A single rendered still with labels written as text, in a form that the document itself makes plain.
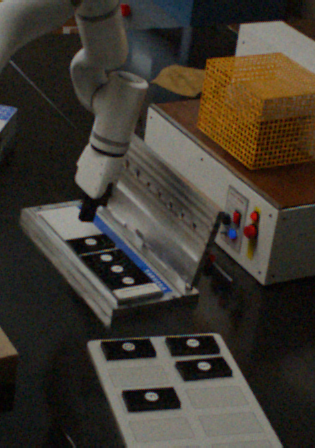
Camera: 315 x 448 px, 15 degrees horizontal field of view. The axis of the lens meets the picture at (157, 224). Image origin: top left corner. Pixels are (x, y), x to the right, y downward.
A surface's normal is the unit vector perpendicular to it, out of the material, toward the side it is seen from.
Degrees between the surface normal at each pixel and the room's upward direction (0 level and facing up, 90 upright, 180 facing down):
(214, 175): 90
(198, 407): 0
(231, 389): 0
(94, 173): 78
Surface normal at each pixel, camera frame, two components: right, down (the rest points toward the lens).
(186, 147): -0.86, 0.15
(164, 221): -0.81, -0.07
